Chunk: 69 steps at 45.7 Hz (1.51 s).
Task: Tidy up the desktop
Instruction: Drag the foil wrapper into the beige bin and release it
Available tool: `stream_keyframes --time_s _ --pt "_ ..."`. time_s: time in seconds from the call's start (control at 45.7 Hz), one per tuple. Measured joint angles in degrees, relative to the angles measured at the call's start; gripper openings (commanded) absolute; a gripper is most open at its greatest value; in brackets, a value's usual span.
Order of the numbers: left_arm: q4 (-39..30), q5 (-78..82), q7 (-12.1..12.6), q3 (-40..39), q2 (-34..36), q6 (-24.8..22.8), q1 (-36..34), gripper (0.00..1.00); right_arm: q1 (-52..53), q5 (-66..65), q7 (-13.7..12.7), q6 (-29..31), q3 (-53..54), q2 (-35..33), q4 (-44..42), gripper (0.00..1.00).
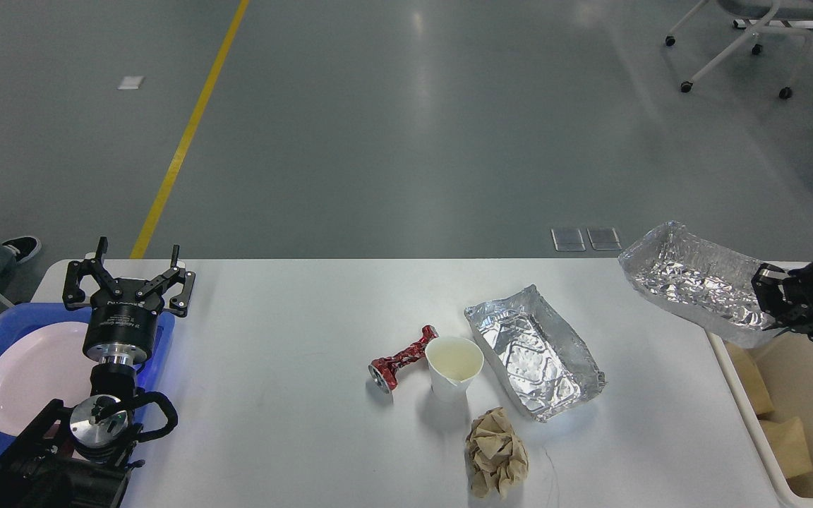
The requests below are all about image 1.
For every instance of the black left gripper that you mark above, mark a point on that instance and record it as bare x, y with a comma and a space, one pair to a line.
123, 328

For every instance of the large brown paper bag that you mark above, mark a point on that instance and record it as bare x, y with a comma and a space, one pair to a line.
752, 381

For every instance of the pink plate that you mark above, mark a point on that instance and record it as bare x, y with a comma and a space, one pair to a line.
46, 364

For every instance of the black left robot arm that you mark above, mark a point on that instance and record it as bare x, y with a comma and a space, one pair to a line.
80, 456

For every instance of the beige plastic bin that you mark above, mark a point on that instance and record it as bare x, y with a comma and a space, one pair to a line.
786, 365

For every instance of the black sneaker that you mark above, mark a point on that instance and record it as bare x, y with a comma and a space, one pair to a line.
23, 248

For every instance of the clear floor plate right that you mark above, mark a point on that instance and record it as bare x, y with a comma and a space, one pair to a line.
604, 239

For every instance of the clear floor plate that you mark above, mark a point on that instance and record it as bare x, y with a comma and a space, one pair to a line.
604, 239
568, 239

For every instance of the white floor tape patch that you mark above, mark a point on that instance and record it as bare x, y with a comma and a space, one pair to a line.
130, 83

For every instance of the clear floor plate left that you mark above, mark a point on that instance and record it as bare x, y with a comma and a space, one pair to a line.
568, 239

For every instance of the aluminium foil tray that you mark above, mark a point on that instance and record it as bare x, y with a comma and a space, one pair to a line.
542, 363

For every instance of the crushed red can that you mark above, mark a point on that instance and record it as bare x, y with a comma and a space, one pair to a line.
384, 370

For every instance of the white office chair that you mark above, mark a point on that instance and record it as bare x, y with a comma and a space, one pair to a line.
775, 17

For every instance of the crumpled brown paper ball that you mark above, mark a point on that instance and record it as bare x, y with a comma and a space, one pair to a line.
497, 457

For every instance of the white paper cup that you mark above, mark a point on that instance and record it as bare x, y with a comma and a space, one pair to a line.
453, 363

